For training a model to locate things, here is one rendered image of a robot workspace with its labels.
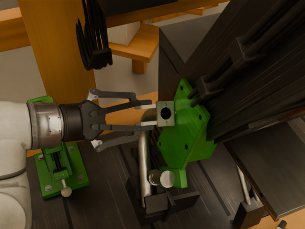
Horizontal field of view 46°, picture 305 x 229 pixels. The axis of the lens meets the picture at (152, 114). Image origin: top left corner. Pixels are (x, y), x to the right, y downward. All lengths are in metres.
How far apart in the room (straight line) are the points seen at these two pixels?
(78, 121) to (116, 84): 1.92
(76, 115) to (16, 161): 0.14
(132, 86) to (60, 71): 1.62
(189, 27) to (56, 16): 0.33
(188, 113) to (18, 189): 0.35
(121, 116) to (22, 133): 0.58
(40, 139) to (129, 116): 0.57
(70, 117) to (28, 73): 2.15
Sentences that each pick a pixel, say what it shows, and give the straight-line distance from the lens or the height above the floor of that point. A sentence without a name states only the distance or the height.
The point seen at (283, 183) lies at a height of 1.13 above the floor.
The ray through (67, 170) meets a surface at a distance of 0.96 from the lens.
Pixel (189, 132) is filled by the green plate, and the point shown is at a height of 1.20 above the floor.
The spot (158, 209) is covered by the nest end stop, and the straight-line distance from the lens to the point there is 0.91.
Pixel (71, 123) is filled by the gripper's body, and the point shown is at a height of 1.27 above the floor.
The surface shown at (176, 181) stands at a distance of 0.82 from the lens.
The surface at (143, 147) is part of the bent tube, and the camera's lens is 0.90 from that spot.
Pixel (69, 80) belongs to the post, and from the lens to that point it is 1.01.
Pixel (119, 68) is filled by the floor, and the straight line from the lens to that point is 2.72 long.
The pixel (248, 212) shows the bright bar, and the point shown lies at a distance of 0.89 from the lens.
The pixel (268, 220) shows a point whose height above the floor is 0.90.
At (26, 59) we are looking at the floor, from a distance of 2.96.
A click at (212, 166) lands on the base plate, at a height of 0.90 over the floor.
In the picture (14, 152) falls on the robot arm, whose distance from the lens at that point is 0.68.
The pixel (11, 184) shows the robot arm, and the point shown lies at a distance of 0.69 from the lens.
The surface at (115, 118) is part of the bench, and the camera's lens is 1.20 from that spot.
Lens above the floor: 1.78
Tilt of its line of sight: 48 degrees down
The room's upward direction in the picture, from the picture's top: straight up
